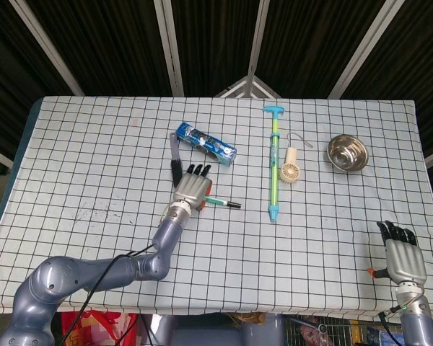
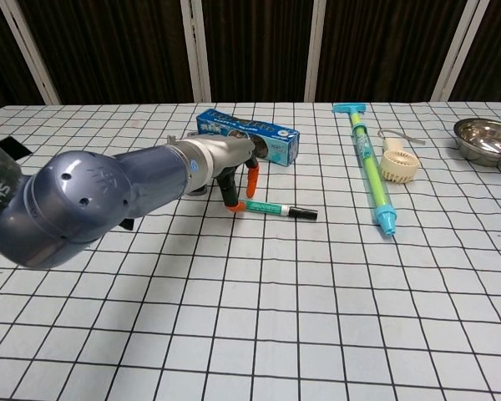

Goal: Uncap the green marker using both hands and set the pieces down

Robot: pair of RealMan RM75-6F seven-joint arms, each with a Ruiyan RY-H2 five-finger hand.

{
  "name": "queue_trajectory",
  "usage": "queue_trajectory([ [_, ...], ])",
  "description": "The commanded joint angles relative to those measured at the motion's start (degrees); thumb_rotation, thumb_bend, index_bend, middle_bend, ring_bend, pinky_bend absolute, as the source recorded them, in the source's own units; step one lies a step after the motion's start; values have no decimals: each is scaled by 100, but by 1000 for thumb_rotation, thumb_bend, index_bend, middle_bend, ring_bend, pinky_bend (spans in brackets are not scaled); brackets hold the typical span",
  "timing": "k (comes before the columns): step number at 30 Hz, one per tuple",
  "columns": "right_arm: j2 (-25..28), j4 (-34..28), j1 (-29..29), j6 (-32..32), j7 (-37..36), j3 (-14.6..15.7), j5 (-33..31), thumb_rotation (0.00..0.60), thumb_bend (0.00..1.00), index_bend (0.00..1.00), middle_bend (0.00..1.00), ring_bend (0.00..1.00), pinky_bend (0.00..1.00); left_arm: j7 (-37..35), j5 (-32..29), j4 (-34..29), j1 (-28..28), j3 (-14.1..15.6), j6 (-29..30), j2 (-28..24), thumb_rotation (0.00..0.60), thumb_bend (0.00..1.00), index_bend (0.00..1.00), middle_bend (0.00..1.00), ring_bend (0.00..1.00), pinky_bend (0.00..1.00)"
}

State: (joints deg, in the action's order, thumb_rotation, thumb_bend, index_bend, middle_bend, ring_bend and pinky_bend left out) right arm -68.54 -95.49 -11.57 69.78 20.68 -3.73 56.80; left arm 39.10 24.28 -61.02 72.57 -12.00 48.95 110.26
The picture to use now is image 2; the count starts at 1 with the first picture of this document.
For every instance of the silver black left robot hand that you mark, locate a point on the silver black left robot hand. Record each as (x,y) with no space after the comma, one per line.
(231,152)

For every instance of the green white marker body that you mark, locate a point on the green white marker body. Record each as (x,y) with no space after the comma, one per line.
(267,206)

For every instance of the blue grey left robot arm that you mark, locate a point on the blue grey left robot arm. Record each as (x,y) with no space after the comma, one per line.
(87,196)

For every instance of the blue cookie box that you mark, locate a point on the blue cookie box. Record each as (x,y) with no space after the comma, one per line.
(217,119)

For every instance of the dark brown screen panel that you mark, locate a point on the dark brown screen panel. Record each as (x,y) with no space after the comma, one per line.
(0,62)
(497,42)
(259,50)
(108,50)
(384,42)

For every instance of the teal green water pump toy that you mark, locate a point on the teal green water pump toy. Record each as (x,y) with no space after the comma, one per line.
(371,167)

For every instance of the white black checkered tablecloth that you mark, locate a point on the white black checkered tablecloth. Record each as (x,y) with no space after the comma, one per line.
(250,313)

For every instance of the stainless steel bowl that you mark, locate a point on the stainless steel bowl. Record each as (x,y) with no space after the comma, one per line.
(484,138)

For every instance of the white screen frame post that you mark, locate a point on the white screen frame post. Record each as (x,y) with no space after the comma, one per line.
(196,42)
(316,50)
(32,54)
(460,50)

